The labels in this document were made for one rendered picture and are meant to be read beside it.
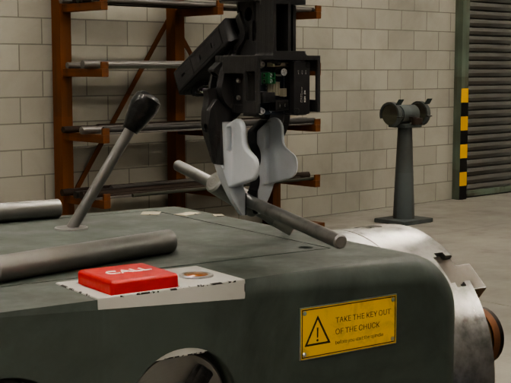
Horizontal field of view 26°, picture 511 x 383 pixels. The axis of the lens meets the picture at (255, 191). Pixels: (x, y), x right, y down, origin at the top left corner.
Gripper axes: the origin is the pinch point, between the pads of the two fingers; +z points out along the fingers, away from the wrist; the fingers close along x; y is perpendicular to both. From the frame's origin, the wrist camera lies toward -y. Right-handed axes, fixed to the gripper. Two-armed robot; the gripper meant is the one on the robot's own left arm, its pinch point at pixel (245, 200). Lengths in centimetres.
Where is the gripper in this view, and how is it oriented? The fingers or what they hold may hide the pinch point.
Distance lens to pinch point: 106.8
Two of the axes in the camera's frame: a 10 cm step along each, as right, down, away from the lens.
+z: 0.0, 9.9, 1.1
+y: 5.7, 0.9, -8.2
